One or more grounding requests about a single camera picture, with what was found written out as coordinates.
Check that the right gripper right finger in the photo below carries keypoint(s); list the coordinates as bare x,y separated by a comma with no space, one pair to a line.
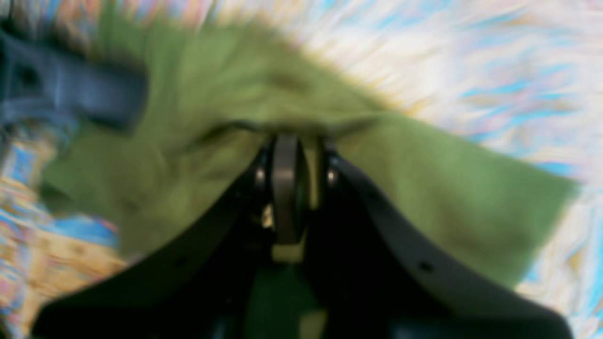
379,278

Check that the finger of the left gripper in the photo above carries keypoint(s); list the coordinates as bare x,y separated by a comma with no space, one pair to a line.
41,80

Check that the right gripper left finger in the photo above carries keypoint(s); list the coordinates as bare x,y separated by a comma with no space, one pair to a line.
199,285

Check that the green t-shirt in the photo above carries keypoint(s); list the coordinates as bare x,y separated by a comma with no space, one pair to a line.
217,94

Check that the patterned tablecloth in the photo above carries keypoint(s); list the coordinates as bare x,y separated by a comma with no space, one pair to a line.
520,78

